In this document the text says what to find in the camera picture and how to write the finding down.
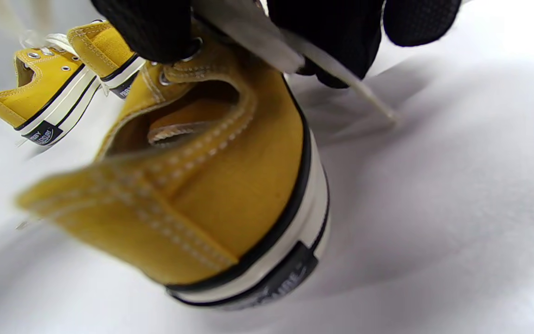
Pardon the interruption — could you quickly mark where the person's right hand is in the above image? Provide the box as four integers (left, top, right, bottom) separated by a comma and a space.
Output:
91, 0, 462, 89

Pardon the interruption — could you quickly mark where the yellow canvas shoe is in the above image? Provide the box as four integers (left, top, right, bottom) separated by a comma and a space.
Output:
67, 20, 147, 99
14, 19, 331, 310
0, 46, 102, 147

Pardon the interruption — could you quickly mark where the white shoe lace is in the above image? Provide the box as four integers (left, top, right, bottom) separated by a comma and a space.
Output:
192, 0, 400, 125
19, 30, 82, 58

